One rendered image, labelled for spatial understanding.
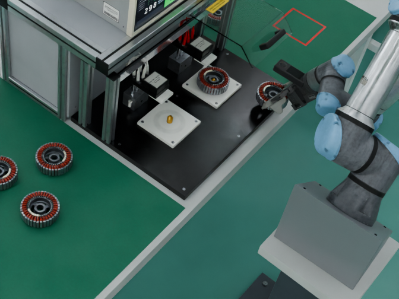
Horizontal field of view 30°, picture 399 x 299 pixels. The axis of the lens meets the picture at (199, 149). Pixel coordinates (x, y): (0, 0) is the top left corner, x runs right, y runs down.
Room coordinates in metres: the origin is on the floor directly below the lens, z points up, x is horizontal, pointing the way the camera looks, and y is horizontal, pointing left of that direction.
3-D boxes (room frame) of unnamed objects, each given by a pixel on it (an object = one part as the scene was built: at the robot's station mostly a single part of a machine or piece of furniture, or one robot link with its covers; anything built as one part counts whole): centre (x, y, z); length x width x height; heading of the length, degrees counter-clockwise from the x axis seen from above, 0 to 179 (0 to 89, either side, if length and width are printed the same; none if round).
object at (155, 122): (1.66, 0.12, 0.78); 0.15 x 0.15 x 0.01; 63
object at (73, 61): (1.88, 0.29, 0.92); 0.66 x 0.01 x 0.30; 153
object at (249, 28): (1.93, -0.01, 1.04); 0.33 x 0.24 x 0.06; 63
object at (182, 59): (1.94, 0.14, 0.80); 0.07 x 0.05 x 0.06; 153
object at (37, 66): (1.65, 0.57, 0.91); 0.28 x 0.03 x 0.32; 63
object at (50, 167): (1.41, 0.43, 0.77); 0.11 x 0.11 x 0.04
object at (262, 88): (1.84, -0.20, 0.83); 0.11 x 0.11 x 0.04
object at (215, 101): (1.87, 0.01, 0.78); 0.15 x 0.15 x 0.01; 63
